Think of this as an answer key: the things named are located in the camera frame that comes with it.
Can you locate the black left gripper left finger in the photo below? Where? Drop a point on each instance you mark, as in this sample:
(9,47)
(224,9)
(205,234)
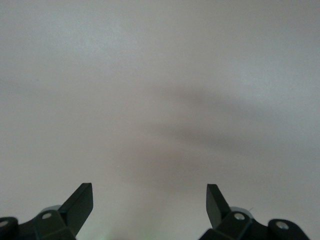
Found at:
(80,207)

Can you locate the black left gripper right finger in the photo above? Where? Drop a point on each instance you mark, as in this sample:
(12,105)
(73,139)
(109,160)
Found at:
(216,207)

